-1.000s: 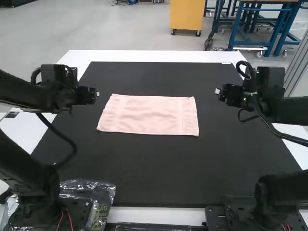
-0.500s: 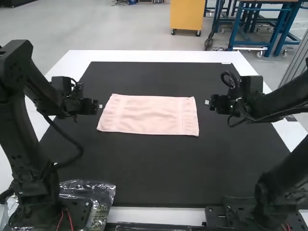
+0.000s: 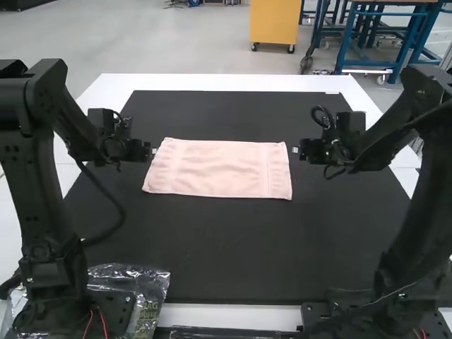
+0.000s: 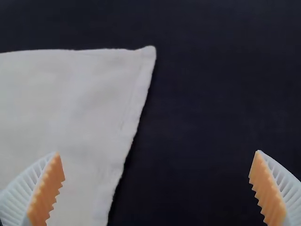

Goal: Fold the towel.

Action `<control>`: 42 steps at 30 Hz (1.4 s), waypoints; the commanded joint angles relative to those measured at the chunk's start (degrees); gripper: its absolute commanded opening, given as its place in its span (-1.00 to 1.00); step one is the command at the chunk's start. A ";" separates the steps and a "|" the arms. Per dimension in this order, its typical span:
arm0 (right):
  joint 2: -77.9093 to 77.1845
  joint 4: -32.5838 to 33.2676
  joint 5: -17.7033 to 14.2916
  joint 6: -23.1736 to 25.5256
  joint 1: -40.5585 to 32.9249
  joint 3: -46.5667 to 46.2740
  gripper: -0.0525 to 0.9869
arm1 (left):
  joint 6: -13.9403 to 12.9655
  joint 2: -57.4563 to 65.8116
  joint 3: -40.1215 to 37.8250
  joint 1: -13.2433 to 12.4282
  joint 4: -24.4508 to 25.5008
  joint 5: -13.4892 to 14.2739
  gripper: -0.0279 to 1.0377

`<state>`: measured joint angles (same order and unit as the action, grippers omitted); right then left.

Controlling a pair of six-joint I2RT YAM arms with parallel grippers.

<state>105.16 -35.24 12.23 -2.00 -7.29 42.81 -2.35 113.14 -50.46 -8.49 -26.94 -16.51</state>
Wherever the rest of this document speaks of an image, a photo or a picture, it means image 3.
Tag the dark base panel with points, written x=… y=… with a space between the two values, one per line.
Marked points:
x=116 y=314
x=318 y=318

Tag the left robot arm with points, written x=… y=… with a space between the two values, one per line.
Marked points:
x=35 y=176

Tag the black mat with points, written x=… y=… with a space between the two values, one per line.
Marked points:
x=229 y=247

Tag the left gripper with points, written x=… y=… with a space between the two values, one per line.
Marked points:
x=132 y=150

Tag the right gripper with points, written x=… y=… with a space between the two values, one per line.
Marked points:
x=314 y=152

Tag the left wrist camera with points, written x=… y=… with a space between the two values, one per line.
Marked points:
x=100 y=120

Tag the yellow wheeled cabinet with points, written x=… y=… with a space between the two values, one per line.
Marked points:
x=273 y=21

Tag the blue metal frame cart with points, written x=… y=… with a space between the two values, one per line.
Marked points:
x=326 y=21
x=388 y=63

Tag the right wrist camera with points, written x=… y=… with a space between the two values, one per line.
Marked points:
x=351 y=125

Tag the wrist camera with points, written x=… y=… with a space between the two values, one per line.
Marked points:
x=351 y=125
x=100 y=120

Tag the pale towel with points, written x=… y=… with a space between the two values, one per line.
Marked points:
x=219 y=167

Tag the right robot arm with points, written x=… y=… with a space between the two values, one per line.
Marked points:
x=423 y=219

